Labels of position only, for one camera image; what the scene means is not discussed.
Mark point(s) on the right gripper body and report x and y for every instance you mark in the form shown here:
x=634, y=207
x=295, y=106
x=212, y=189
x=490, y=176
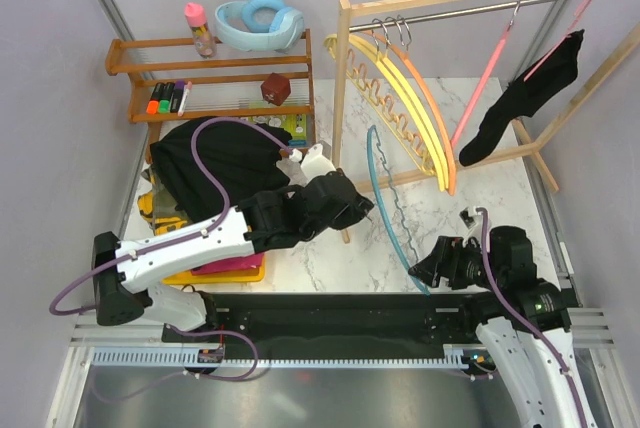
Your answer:
x=467, y=262

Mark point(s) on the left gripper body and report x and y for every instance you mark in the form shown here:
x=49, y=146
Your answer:
x=351, y=216

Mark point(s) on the blue hanger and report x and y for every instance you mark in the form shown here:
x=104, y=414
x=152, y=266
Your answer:
x=373, y=148

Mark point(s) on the orange hanger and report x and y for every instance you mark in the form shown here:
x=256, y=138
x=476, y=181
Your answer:
x=435, y=113

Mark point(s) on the black trousers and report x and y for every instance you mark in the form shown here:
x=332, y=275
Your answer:
x=241, y=159
x=524, y=98

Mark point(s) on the pink trousers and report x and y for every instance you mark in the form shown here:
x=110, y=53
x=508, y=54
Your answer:
x=228, y=265

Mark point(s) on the camouflage yellow trousers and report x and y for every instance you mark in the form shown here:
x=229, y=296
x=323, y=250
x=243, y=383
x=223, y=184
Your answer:
x=158, y=207

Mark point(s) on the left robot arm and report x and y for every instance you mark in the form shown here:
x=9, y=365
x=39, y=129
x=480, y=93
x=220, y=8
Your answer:
x=132, y=286

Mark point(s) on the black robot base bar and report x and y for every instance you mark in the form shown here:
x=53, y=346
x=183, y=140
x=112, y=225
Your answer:
x=315, y=327

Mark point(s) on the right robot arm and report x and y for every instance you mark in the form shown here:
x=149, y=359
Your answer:
x=520, y=319

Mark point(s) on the green card box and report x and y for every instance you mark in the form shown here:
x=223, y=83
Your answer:
x=290, y=129

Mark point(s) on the brown cube box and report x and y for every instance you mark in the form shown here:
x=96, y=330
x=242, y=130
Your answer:
x=275, y=89

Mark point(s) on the wooden shelf rack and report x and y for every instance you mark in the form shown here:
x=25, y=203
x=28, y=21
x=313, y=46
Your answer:
x=224, y=86

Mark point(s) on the white pink pen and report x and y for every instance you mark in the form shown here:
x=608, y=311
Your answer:
x=186, y=93

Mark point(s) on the purple highlighter marker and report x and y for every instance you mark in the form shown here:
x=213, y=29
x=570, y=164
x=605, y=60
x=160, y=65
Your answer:
x=177, y=96

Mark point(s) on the green highlighter marker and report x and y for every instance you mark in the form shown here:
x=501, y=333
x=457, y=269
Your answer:
x=165, y=98

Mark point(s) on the orange highlighter marker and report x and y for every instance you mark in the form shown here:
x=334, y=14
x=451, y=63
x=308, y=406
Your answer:
x=153, y=104

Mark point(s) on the pink water bottle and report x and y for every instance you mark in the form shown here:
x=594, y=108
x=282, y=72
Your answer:
x=197, y=21

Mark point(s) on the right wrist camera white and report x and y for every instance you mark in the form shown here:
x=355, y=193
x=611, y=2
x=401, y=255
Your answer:
x=473, y=221

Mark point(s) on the white cable duct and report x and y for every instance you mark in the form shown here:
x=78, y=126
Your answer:
x=178, y=357

